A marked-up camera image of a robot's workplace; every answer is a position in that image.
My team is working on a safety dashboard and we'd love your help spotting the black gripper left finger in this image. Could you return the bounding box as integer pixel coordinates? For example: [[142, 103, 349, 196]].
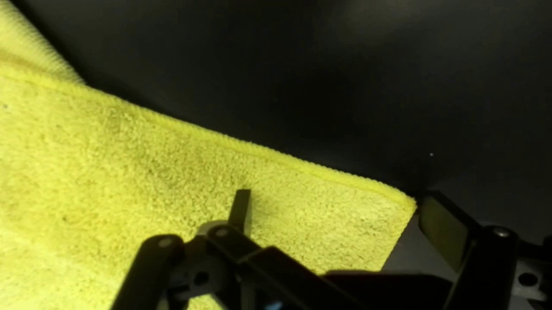
[[227, 189, 251, 232]]

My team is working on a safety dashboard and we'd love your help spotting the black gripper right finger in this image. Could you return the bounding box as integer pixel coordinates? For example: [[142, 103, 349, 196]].
[[417, 190, 481, 271]]

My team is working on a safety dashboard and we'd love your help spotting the yellow towel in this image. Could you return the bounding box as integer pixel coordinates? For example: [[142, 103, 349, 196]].
[[0, 0, 415, 310]]

